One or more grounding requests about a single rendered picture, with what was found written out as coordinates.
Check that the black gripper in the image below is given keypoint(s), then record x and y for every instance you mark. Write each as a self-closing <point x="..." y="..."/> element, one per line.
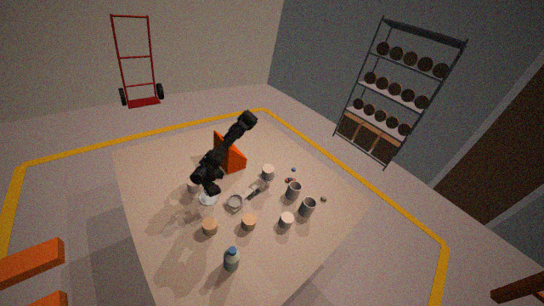
<point x="210" y="187"/>

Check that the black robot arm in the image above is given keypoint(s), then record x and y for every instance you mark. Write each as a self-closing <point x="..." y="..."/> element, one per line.
<point x="214" y="158"/>

